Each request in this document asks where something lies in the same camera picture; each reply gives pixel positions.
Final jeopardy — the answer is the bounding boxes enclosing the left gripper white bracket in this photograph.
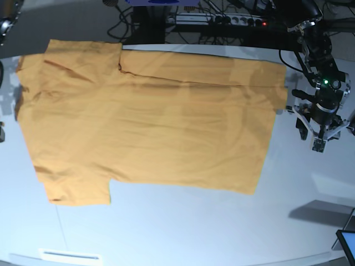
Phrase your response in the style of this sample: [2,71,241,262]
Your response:
[286,104,354,152]

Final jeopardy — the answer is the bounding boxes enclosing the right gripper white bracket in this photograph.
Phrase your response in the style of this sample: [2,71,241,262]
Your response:
[0,122,5,143]

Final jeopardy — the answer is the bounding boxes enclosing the orange T-shirt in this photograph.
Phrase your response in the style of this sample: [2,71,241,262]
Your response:
[16,40,287,206]

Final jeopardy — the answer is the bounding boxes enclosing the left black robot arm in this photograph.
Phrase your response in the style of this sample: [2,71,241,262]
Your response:
[273,1,354,153]

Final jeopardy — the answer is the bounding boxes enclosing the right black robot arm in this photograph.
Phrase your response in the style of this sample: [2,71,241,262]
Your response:
[1,0,24,143]

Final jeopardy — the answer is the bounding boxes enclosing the dark round object right edge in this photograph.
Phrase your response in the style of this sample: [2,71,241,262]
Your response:
[349,111,355,132]

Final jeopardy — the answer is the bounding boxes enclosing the grey tablet stand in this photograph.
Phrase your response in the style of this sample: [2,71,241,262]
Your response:
[332,208,354,251]

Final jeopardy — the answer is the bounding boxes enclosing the tablet with blue screen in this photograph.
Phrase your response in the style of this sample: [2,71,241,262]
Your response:
[336,230,355,266]

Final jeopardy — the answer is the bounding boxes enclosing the white flat label strip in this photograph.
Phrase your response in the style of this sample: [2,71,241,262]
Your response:
[38,248,102,259]

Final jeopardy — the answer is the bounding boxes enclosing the white power strip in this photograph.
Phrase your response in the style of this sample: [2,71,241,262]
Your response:
[167,12,268,27]

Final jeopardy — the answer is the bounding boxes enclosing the black tangled cables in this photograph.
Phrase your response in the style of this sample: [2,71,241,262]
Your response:
[106,4,134,45]

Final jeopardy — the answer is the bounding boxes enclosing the black table frame post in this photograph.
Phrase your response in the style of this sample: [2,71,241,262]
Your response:
[131,6,167,44]

